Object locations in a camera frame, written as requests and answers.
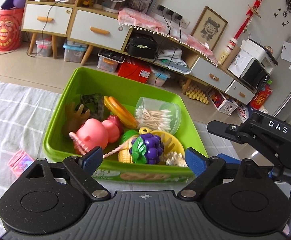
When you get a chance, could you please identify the pink toy pig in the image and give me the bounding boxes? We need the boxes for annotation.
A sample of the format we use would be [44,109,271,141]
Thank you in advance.
[69,115,124,155]

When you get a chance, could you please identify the yellow plastic funnel toy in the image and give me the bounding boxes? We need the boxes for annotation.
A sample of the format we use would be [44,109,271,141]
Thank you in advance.
[139,127,185,157]

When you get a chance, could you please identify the yellow green toy corn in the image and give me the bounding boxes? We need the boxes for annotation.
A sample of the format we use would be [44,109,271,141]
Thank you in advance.
[102,129,140,164]

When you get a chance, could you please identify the amber rubber hand toy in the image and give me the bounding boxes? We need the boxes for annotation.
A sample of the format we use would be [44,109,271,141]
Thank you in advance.
[62,102,90,137]

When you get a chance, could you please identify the purple toy grapes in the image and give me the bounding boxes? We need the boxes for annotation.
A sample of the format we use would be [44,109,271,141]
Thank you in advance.
[129,133,164,165]

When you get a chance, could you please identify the clear cotton swab jar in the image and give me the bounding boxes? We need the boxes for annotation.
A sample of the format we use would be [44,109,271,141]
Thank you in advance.
[134,97,182,134]

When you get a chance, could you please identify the orange plastic lid toy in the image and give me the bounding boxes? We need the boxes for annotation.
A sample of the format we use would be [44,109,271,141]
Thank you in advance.
[104,96,138,129]

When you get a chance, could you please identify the brown hair claw clip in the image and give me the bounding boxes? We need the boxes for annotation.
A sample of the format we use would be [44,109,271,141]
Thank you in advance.
[75,93,104,121]

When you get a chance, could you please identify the white red toy box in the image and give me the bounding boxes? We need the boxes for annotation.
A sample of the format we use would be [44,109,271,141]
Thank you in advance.
[207,88,238,116]

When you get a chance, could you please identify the green plastic cookie box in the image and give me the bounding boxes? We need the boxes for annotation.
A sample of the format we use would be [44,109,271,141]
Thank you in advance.
[43,67,206,183]

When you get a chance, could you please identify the pink card box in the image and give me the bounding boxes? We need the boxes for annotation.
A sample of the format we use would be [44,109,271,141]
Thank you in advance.
[8,150,34,177]

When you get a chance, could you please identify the yellow egg tray stack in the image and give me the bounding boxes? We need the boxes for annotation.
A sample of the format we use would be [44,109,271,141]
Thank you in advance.
[178,80,209,105]

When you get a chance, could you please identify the black white microwave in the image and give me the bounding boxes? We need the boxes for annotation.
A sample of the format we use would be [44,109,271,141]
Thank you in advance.
[227,38,278,92]

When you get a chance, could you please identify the grey checked tablecloth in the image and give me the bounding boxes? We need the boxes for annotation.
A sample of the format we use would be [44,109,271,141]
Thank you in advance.
[0,78,241,230]

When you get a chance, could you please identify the red cardboard box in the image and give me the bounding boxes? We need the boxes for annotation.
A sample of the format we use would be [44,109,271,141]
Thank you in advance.
[118,57,151,83]

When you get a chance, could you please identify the clear storage bin blue lid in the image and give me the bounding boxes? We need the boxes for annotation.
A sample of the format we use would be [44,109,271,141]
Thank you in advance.
[63,40,87,63]

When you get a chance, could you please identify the black case on shelf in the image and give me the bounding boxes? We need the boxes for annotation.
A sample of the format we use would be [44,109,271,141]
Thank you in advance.
[126,34,158,59]

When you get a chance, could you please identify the framed cartoon girl picture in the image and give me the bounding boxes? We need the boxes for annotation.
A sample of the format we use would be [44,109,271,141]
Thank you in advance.
[191,6,228,50]

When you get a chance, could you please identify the red cartoon bucket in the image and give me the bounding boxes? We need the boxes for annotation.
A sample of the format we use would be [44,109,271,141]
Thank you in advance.
[0,8,24,51]

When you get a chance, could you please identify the pink lace cloth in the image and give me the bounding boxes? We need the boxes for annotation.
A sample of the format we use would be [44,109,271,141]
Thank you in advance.
[118,8,218,67]

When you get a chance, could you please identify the wooden white tv cabinet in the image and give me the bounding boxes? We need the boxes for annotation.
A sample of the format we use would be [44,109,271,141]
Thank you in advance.
[22,0,255,104]

